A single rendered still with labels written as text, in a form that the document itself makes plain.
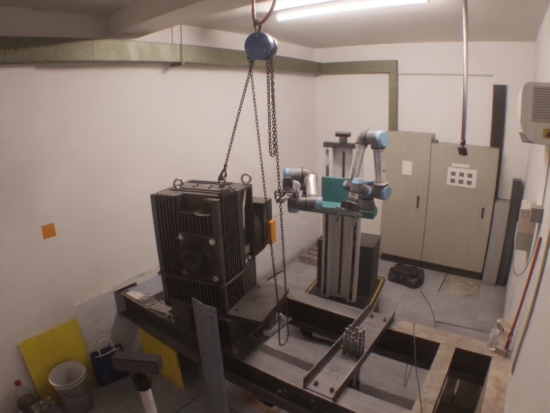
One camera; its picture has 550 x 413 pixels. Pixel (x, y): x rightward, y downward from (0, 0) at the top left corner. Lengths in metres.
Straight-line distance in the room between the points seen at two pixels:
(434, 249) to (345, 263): 1.72
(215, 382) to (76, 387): 1.07
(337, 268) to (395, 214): 1.61
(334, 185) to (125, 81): 1.92
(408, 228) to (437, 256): 0.52
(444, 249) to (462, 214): 0.51
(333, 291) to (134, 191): 2.03
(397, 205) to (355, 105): 1.44
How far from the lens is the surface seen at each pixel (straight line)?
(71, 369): 3.13
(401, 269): 4.55
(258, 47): 1.94
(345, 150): 3.07
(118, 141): 3.00
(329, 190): 3.09
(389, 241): 4.91
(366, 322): 2.59
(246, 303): 2.34
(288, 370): 2.18
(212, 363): 2.31
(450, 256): 4.76
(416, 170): 4.56
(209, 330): 2.14
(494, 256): 4.69
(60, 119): 2.79
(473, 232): 4.61
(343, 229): 3.24
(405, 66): 4.80
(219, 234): 2.03
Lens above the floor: 2.12
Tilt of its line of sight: 16 degrees down
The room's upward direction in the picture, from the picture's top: 2 degrees counter-clockwise
